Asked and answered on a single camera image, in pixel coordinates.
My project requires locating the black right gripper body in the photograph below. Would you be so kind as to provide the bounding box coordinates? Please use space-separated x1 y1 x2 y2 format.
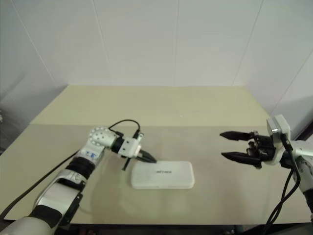
246 130 277 170

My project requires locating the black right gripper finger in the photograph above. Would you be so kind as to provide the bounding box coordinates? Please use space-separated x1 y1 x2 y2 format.
221 151 261 168
219 131 258 143

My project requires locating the white rectangular box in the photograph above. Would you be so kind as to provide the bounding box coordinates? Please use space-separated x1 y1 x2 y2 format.
131 161 196 189

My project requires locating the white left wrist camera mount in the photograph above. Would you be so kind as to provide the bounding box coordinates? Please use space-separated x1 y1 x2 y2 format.
118 137 143 159

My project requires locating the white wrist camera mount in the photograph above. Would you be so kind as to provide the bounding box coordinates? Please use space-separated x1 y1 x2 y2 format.
118 137 143 159
266 114 291 166

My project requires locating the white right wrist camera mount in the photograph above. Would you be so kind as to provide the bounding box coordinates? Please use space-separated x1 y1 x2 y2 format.
266 114 291 166

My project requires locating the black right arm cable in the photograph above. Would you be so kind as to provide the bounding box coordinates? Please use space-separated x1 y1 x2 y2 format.
265 137 303 232

